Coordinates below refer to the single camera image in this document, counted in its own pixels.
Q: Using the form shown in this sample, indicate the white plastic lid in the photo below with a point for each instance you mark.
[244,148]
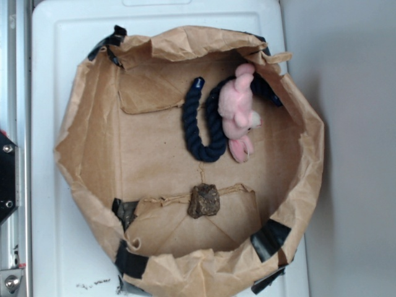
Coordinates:
[66,259]

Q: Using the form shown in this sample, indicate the dark brown rock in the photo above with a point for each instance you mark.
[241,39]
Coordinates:
[205,201]

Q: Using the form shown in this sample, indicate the brown paper bag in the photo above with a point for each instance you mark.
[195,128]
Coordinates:
[122,149]

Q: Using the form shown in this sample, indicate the pink plush toy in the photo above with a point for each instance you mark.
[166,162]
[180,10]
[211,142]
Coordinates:
[238,117]

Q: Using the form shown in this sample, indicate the black mounting plate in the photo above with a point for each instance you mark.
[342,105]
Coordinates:
[9,195]

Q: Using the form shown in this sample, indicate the aluminium frame rail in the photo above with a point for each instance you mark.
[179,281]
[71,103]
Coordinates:
[16,243]

